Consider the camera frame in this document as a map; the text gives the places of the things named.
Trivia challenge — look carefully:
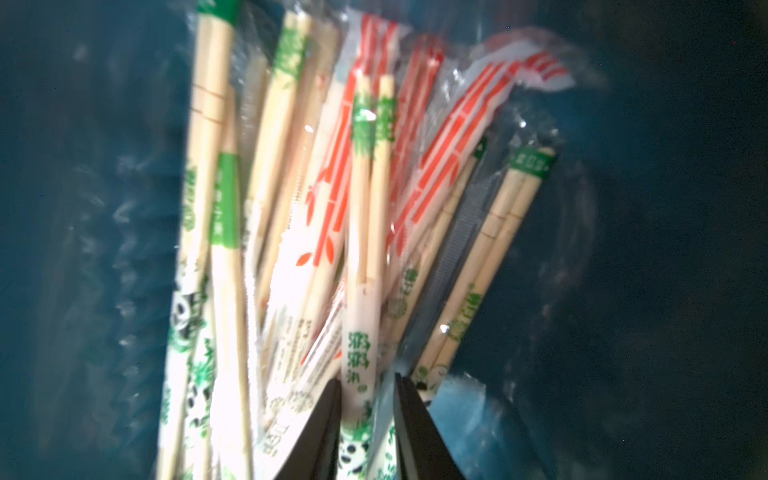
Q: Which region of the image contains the green wrapped chopsticks pair left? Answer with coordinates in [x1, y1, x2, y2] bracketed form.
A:
[155, 1, 239, 479]

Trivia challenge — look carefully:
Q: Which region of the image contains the teal plastic storage box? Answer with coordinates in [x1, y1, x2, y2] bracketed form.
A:
[1, 1, 767, 479]

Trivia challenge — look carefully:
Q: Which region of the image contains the green label chopsticks pair right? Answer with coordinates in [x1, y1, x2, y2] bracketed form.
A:
[412, 146, 556, 403]

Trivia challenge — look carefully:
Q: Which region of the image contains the red striped wrapped chopsticks pair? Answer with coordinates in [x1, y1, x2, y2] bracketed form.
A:
[383, 39, 575, 293]

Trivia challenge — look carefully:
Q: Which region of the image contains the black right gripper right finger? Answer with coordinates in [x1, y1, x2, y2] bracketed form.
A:
[393, 373, 465, 480]

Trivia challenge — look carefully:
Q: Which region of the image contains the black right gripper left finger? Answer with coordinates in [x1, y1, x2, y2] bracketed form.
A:
[275, 379, 341, 480]

